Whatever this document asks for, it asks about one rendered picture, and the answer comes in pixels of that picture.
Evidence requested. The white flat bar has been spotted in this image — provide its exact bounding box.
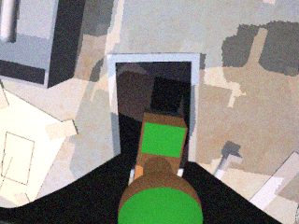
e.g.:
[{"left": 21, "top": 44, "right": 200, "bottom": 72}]
[{"left": 248, "top": 150, "right": 299, "bottom": 210}]

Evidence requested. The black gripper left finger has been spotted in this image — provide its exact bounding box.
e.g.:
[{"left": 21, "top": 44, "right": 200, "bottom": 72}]
[{"left": 0, "top": 150, "right": 135, "bottom": 224}]

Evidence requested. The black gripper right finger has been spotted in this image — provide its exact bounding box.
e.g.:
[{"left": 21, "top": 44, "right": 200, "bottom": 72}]
[{"left": 182, "top": 161, "right": 281, "bottom": 224}]

